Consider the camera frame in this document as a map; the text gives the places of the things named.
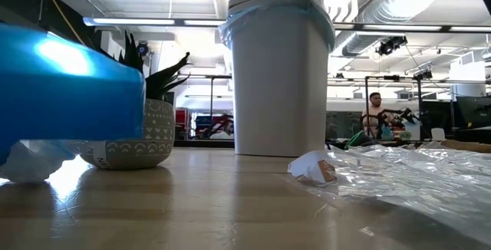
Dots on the white plastic trash bin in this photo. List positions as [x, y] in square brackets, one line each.
[280, 96]

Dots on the white printed paper slip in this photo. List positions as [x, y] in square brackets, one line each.
[314, 167]

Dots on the blue spare trash bag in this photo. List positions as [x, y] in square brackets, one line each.
[69, 96]

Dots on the clear plastic bag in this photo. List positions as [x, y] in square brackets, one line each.
[422, 181]

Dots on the large white plastic bag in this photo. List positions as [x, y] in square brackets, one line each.
[30, 162]

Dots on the ceiling light bar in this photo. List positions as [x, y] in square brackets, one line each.
[130, 21]

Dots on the person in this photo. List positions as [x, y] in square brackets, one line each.
[376, 108]

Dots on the red tool cart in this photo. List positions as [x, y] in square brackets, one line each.
[183, 121]

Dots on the succulent in patterned grey pot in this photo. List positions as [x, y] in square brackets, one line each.
[157, 127]

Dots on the white cup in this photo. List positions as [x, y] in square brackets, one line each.
[438, 134]

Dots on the wide black monitor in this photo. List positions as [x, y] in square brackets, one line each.
[473, 112]

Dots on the black ceiling camera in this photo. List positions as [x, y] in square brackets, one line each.
[391, 45]

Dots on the black stand frame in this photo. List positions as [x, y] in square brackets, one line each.
[391, 77]

